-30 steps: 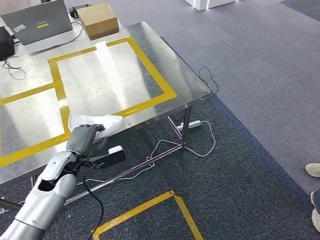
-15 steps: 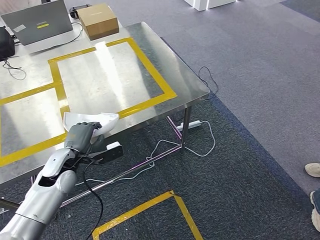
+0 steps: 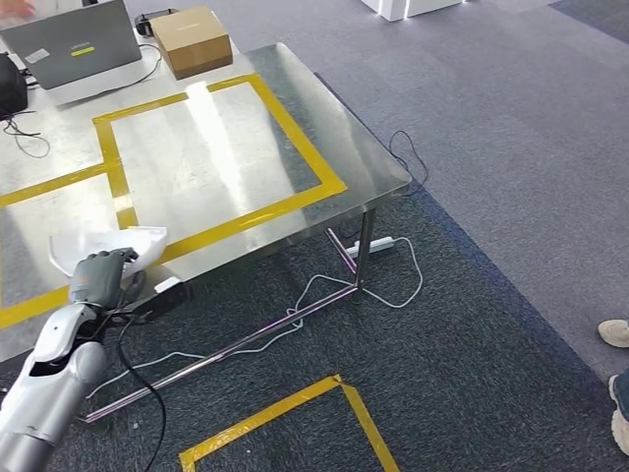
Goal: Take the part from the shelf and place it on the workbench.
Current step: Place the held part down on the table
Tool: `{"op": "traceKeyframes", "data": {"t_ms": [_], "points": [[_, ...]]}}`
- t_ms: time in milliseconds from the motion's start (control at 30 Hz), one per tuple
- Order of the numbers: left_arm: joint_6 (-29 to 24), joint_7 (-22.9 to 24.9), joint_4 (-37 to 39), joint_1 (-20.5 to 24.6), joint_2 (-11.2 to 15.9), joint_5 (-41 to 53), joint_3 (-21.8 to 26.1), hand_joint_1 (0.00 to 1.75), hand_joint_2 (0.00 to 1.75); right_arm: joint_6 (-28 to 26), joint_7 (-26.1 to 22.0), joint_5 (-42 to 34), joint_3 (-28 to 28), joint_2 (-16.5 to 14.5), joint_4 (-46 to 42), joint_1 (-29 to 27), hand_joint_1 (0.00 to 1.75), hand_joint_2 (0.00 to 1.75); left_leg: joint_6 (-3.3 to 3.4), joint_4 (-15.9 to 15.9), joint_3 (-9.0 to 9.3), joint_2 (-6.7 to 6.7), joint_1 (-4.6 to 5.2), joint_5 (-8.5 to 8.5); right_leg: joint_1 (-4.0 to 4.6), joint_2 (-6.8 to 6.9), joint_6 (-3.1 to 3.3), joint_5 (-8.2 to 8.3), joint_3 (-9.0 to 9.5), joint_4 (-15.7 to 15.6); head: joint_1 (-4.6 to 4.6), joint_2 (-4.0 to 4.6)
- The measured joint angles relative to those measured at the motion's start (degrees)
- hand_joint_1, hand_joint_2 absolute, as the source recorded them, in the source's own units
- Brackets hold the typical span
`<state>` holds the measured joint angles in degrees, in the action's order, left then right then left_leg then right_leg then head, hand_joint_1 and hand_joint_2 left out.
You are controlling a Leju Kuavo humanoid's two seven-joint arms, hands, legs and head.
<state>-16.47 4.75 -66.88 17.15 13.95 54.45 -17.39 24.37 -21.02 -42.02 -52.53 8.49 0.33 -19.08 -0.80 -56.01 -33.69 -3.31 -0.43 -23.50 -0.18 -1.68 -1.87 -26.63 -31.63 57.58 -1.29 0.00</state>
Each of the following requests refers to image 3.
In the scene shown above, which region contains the white plastic shell part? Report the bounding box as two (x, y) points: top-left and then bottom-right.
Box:
(48, 225), (168, 281)

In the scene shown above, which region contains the stainless steel workbench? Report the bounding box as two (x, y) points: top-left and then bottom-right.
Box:
(0, 41), (413, 426)

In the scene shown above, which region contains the white power strip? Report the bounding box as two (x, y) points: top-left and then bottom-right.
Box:
(345, 236), (395, 259)

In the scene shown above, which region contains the yellow floor tape square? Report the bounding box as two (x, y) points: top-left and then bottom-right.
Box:
(178, 374), (401, 472)

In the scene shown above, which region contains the brown cardboard box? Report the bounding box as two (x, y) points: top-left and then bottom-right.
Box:
(149, 6), (235, 82)

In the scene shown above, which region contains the white lit plinth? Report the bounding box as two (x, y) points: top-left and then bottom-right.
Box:
(361, 0), (465, 23)

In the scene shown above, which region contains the grey laptop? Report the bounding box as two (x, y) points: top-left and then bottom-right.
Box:
(0, 0), (143, 91)

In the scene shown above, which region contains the black carry case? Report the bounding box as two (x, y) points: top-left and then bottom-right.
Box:
(0, 53), (29, 120)

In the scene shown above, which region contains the person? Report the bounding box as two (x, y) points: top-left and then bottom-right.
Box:
(0, 0), (36, 20)
(598, 319), (629, 457)

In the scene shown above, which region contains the white floor cable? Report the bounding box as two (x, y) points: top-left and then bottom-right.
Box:
(85, 236), (425, 400)

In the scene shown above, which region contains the black floor cable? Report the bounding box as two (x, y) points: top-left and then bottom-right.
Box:
(339, 130), (429, 239)

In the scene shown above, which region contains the black laptop cable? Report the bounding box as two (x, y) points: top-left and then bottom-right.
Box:
(49, 42), (164, 105)

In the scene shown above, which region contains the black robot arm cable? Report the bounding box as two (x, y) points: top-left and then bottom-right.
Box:
(115, 311), (168, 472)

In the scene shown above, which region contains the thin black cable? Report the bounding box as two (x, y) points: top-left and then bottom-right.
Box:
(2, 110), (51, 159)

